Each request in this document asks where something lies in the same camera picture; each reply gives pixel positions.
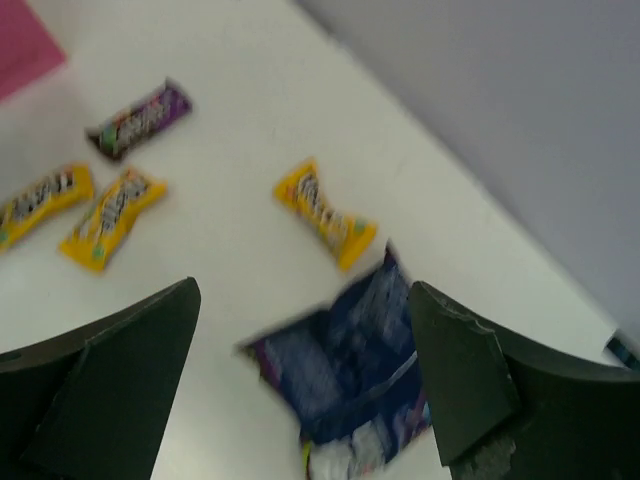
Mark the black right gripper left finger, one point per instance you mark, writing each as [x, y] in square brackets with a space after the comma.
[94, 402]

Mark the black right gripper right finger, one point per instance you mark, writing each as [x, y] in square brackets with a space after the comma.
[504, 406]

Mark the yellow m&m packet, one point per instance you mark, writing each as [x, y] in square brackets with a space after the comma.
[345, 236]
[60, 190]
[109, 220]

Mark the beige and pink paper bag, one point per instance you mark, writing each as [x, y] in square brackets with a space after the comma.
[28, 49]

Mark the large dark blue snack bag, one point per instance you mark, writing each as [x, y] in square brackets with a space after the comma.
[349, 371]

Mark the blue label back right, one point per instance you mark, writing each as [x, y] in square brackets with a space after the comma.
[620, 347]

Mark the purple M&M packet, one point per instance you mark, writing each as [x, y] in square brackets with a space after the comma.
[126, 130]

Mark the yellow M&M packet back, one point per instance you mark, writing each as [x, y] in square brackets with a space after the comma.
[345, 236]

